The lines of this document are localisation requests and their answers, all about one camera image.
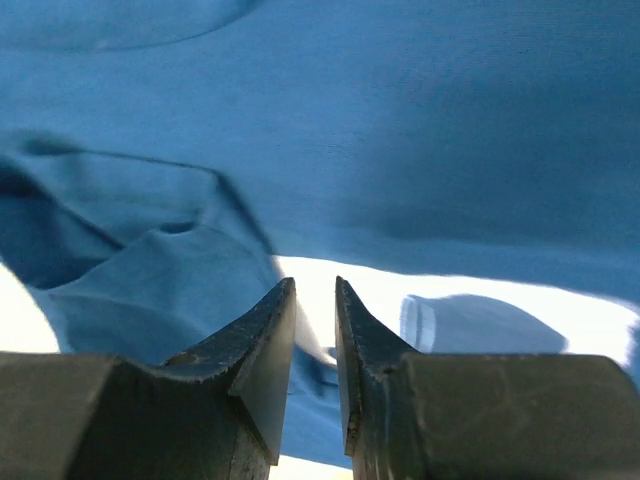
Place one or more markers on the blue t shirt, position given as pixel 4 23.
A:
pixel 471 168

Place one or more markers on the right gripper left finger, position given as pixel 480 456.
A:
pixel 214 411

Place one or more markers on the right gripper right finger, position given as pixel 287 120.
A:
pixel 409 415

